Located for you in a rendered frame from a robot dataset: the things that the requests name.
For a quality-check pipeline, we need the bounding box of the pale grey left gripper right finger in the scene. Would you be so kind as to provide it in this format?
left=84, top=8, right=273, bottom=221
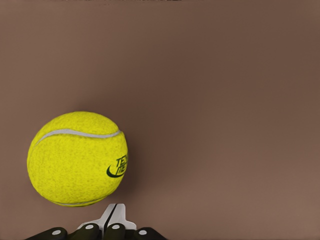
left=102, top=203, right=138, bottom=240

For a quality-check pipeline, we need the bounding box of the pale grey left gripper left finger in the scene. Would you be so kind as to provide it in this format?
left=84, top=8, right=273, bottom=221
left=67, top=203, right=117, bottom=240

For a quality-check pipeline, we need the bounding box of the yellow tennis ball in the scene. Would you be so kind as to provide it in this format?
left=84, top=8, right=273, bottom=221
left=26, top=111, right=129, bottom=208

